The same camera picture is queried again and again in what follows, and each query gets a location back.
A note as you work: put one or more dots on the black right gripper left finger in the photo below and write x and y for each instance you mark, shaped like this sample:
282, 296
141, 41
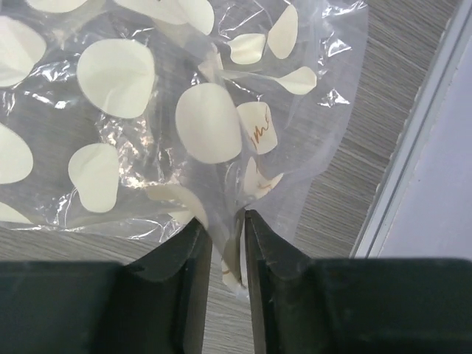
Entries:
156, 304

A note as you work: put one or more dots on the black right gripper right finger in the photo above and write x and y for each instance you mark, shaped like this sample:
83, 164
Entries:
351, 305

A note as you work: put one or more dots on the clear polka dot zip bag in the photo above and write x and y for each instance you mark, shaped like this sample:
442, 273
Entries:
132, 118

